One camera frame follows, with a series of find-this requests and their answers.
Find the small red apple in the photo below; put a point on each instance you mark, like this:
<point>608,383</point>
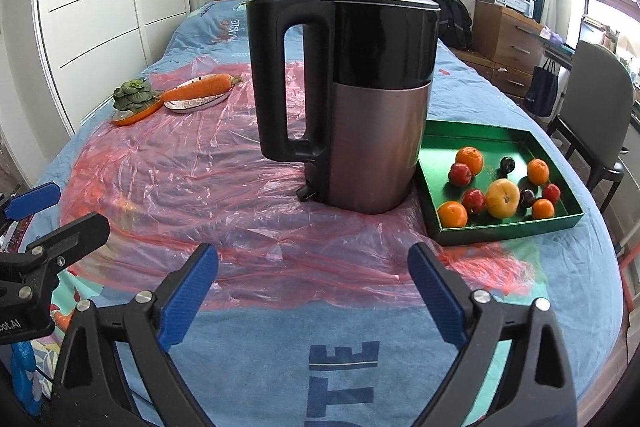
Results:
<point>551,193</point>
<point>460,174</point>
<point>474,200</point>

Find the wooden drawer chest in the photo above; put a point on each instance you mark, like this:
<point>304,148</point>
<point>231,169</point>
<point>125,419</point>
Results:
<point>500,27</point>

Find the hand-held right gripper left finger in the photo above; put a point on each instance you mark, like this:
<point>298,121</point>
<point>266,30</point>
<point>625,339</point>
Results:
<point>190,297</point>

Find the orange mandarin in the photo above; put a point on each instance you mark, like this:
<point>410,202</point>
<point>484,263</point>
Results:
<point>538,171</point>
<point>470,158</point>
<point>543,209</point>
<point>452,214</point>

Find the dark plum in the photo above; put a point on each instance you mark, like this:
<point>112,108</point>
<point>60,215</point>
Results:
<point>527,197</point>
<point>507,164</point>

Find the green shallow tray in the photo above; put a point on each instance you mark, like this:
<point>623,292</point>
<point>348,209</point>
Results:
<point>445,187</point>

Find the orange carrot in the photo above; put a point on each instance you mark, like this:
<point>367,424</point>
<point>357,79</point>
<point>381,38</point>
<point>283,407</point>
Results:
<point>200,88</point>

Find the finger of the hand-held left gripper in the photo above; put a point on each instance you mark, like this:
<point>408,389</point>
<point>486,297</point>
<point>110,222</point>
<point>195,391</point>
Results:
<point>75,234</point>
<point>35,199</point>

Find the steel and black electric kettle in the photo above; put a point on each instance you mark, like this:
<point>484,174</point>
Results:
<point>370,132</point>

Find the teal top desk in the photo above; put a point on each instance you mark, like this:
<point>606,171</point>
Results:
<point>560,49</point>

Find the white wardrobe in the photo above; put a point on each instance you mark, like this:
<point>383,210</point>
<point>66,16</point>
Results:
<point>100,7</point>

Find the white patterned plate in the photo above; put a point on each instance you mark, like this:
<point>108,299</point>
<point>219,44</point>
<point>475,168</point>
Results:
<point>200,104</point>

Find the purple plastic bag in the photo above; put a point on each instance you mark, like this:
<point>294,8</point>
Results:
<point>552,36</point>

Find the grey chair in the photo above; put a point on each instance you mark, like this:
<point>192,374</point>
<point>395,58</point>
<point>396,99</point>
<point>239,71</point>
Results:
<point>595,97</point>

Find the red transparent plastic sheet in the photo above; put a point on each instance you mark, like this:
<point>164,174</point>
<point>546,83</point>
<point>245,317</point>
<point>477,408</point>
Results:
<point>200,187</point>

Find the navy tote bag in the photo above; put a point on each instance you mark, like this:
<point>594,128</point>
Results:
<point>542,92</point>

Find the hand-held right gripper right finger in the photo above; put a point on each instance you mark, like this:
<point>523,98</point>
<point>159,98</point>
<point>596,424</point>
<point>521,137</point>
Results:
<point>435,297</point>

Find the pink framed standing mirror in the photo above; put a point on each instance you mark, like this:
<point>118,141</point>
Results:
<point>627,272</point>

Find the low wooden nightstand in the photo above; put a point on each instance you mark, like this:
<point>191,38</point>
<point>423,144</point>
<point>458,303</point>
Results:
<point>510,77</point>

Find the green bok choy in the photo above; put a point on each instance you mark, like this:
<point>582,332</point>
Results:
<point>132,94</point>

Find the black backpack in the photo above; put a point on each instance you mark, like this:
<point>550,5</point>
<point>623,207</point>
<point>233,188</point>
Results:
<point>457,24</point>

